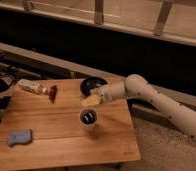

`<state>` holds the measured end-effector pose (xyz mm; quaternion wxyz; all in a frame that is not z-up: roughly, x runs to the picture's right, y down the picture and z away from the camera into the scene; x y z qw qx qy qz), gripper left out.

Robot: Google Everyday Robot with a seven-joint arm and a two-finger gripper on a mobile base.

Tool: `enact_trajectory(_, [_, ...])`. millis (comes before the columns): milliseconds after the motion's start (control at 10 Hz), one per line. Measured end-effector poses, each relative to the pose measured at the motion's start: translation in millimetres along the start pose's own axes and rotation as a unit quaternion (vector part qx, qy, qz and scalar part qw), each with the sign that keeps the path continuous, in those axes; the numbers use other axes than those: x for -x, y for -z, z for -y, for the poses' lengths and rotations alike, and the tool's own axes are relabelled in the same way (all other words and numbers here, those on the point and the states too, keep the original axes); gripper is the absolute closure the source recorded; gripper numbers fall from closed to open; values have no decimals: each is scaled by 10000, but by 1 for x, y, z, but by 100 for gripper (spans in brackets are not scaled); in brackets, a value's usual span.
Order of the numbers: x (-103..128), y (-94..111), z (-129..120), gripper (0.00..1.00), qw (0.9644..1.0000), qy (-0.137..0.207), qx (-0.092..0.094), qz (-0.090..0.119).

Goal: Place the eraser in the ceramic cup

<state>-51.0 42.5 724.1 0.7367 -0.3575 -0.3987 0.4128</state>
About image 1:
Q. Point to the black round bowl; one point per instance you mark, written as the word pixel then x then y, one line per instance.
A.
pixel 90 83

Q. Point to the clear plastic bottle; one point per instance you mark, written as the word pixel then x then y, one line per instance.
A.
pixel 32 86

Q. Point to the wooden table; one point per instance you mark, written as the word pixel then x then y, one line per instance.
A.
pixel 58 139

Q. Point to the white ceramic cup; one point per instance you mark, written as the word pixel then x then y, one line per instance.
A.
pixel 88 111

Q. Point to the blue sponge cloth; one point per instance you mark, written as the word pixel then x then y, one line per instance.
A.
pixel 19 137

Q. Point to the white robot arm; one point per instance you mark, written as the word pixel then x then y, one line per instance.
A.
pixel 136 87

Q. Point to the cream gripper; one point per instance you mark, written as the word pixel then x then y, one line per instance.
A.
pixel 91 100

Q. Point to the dark red brush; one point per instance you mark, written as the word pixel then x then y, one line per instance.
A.
pixel 52 93

